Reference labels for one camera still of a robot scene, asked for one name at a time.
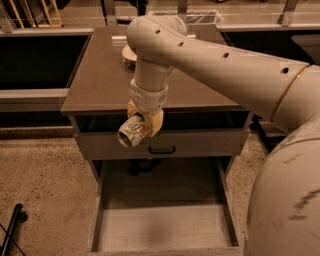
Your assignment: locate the black stand leg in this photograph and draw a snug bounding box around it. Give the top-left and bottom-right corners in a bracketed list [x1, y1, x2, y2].
[0, 203, 28, 256]

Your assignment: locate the green white 7up can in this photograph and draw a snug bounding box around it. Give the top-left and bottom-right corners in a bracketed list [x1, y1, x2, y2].
[118, 114, 150, 148]

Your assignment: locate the black drawer handle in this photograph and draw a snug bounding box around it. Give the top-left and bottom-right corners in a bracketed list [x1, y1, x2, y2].
[148, 146, 176, 155]

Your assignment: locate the wooden chair frame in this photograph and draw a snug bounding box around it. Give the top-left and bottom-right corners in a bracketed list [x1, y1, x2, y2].
[2, 0, 63, 28]

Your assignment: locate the open grey middle drawer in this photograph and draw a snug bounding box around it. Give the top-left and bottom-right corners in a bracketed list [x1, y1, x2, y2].
[87, 157, 244, 256]

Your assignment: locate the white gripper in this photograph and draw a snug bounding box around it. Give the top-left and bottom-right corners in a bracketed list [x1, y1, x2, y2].
[127, 79, 168, 138]

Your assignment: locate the white paper bowl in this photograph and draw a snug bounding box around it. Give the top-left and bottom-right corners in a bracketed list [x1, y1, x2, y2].
[121, 45, 137, 64]

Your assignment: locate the black wheeled frame leg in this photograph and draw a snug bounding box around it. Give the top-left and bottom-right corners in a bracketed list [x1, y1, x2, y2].
[249, 115, 275, 152]

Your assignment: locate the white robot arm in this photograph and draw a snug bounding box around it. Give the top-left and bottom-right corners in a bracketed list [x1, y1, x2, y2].
[127, 15, 320, 256]

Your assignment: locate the closed grey top drawer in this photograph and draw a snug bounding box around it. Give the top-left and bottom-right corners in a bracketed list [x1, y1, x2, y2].
[75, 128, 249, 160]

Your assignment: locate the grey drawer cabinet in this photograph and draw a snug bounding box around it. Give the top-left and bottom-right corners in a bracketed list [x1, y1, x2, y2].
[60, 24, 262, 256]

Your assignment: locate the white wire basket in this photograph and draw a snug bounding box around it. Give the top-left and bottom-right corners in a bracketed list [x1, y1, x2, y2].
[148, 10, 225, 24]

